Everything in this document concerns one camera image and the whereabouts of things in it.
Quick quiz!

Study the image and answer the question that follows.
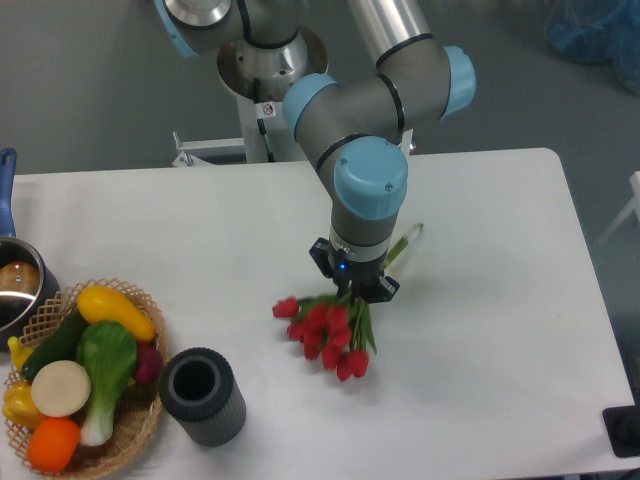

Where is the green bok choy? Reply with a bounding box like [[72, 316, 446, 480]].
[[76, 320, 137, 447]]

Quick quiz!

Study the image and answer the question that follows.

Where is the red tulip bouquet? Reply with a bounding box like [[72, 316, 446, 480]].
[[271, 222, 425, 383]]

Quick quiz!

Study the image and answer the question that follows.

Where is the round beige disc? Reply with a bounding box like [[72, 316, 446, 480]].
[[31, 360, 91, 417]]

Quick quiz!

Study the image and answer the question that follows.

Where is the yellow squash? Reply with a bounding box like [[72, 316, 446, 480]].
[[76, 285, 156, 342]]

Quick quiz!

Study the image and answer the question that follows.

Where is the green cucumber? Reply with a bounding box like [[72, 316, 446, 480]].
[[21, 310, 89, 382]]

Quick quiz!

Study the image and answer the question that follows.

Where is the blue plastic bag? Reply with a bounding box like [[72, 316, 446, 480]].
[[544, 1, 639, 95]]

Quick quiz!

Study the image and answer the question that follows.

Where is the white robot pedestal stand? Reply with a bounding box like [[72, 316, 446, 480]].
[[171, 74, 420, 168]]

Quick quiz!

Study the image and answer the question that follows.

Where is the purple red radish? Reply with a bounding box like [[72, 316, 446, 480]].
[[133, 343, 163, 385]]

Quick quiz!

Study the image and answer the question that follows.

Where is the yellow banana tip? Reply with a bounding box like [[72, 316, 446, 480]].
[[7, 336, 34, 372]]

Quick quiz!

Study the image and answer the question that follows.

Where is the orange fruit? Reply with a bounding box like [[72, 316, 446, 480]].
[[26, 417, 80, 474]]

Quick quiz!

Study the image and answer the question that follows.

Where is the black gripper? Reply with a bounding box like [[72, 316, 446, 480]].
[[309, 238, 400, 303]]

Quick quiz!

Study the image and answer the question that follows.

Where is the yellow bell pepper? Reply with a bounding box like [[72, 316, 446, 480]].
[[2, 380, 45, 430]]

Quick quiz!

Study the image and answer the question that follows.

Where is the white frame at right edge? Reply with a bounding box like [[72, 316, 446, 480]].
[[595, 171, 639, 247]]

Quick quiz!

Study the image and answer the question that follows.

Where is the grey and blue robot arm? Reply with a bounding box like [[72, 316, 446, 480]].
[[155, 1, 476, 303]]

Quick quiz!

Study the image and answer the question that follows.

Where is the black device at table edge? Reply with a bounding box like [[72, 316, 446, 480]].
[[602, 406, 639, 458]]

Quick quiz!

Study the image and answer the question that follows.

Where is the dark grey ribbed vase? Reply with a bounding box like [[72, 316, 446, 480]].
[[159, 347, 247, 447]]

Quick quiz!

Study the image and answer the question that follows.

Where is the blue handled saucepan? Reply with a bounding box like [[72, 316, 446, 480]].
[[1, 147, 60, 353]]

